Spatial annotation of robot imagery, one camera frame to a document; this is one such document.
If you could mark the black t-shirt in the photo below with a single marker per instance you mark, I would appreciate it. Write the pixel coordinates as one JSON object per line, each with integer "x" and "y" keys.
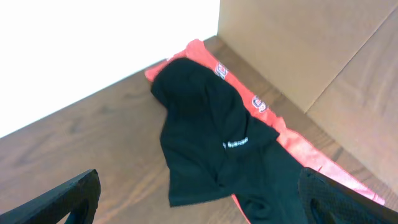
{"x": 215, "y": 148}

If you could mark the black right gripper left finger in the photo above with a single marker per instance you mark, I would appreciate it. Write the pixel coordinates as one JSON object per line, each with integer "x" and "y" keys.
{"x": 76, "y": 199}

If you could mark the red garment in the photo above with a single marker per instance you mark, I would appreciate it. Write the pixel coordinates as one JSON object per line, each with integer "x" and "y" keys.
{"x": 294, "y": 143}

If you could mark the brown cardboard box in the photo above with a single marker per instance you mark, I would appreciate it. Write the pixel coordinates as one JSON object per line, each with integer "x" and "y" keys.
{"x": 335, "y": 59}

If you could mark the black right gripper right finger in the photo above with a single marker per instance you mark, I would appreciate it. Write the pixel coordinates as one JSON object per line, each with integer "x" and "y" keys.
{"x": 326, "y": 201}

